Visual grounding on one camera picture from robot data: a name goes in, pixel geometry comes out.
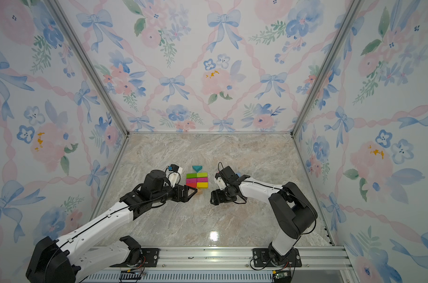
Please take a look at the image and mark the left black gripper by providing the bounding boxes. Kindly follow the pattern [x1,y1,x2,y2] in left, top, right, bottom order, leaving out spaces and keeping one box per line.
[153,183,198,204]

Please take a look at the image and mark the yellow block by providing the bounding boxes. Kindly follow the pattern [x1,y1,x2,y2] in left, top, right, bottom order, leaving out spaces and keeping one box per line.
[196,182,209,189]

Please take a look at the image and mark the lime green block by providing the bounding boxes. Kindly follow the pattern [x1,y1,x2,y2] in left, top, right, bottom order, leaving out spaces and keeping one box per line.
[197,172,208,178]

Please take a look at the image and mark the teal triangle block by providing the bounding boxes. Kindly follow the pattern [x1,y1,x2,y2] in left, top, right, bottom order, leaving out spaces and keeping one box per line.
[192,165,203,173]

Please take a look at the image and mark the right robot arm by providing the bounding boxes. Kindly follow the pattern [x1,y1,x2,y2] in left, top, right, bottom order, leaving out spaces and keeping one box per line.
[210,166,318,266]

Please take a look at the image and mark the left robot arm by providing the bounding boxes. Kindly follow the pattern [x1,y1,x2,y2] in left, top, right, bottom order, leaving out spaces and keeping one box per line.
[26,170,197,283]

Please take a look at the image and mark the green circuit board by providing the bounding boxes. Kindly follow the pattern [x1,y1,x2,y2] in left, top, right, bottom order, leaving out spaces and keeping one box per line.
[272,271,292,283]

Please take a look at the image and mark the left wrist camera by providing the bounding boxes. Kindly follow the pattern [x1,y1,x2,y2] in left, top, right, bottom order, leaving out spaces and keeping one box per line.
[165,164,183,187]

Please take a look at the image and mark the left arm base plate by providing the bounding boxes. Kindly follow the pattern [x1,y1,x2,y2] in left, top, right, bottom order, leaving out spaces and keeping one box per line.
[111,248,160,268]

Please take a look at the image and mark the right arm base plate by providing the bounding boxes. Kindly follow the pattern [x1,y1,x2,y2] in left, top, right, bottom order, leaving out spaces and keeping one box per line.
[252,248,302,268]

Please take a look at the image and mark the left frame post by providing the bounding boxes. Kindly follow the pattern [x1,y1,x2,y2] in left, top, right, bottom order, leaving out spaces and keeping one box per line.
[44,0,130,137]

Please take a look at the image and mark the frame post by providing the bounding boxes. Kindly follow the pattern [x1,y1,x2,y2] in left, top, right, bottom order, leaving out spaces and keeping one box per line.
[44,0,130,137]
[291,0,362,139]

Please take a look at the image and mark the right frame post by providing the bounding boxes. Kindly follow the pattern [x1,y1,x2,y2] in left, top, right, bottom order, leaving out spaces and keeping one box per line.
[291,0,362,139]

